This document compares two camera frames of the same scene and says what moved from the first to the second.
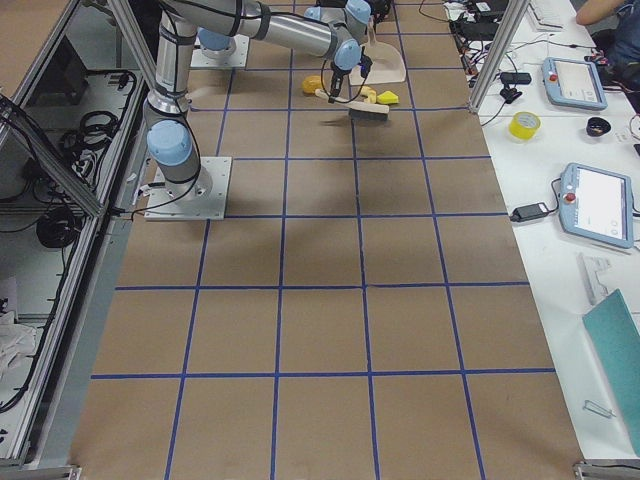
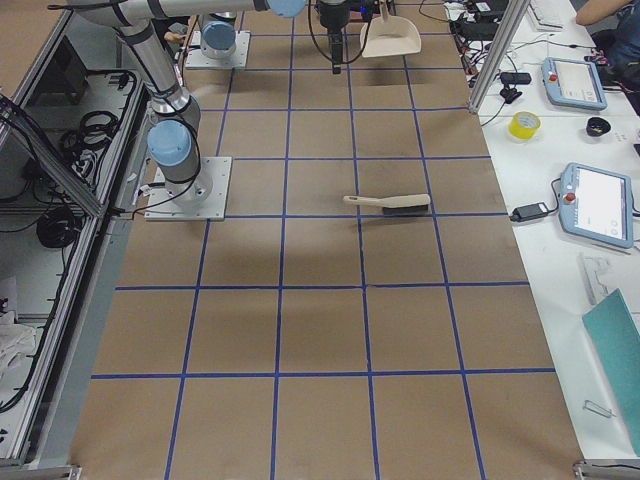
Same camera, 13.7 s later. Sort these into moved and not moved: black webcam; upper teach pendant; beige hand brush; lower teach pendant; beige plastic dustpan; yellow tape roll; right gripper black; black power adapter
Moved: right gripper black; beige hand brush; beige plastic dustpan
Not moved: black webcam; upper teach pendant; lower teach pendant; yellow tape roll; black power adapter
